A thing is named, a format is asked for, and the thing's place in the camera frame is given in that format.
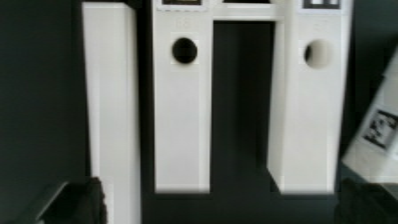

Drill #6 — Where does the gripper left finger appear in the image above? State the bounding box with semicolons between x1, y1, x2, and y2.
24;177;109;224

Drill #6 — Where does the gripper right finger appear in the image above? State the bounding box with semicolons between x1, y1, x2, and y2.
335;179;398;224

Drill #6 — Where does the white chair leg block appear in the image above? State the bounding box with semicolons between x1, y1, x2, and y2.
344;47;398;184

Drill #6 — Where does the white chair back frame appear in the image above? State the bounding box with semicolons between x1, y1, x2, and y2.
150;0;354;195

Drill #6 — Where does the white left wall bar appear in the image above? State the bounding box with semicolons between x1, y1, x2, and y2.
82;2;143;224

